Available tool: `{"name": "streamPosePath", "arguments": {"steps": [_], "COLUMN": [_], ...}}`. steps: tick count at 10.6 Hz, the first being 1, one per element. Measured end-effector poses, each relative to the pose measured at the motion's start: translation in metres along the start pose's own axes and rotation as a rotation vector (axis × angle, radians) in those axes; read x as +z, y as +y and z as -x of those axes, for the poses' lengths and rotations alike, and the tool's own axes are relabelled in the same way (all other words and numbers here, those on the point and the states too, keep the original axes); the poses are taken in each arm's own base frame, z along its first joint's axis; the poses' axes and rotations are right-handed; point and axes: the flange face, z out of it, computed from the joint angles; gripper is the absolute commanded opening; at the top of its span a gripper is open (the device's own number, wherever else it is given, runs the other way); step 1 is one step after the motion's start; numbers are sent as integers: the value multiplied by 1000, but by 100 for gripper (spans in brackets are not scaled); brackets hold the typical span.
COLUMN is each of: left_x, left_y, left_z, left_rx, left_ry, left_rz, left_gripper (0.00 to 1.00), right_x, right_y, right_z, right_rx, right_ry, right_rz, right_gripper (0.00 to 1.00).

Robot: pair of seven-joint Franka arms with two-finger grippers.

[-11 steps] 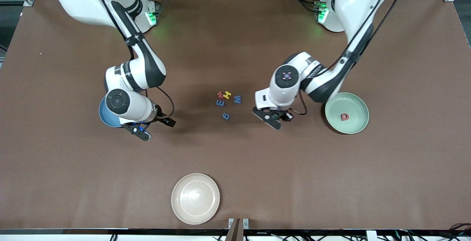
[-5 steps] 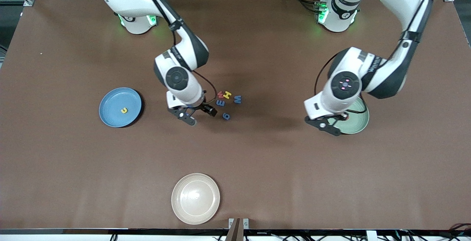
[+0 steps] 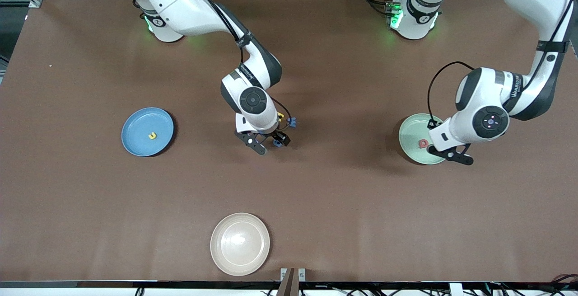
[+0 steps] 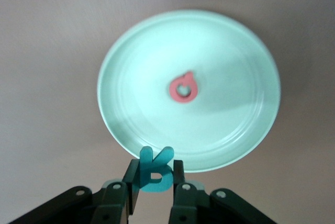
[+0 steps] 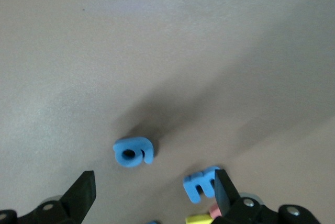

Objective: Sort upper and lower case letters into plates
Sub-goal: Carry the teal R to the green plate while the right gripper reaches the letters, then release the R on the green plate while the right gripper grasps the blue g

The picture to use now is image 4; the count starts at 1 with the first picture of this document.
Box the green plate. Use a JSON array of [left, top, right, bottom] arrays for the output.
[[96, 9, 281, 174]]

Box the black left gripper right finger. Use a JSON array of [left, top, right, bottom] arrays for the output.
[[169, 160, 277, 224]]

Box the teal digit 6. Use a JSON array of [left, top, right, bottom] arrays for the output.
[[132, 145, 175, 193]]

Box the red foam letter Q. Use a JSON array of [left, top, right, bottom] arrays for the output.
[[169, 70, 199, 103]]

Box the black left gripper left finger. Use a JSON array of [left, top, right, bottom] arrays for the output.
[[10, 159, 141, 224]]

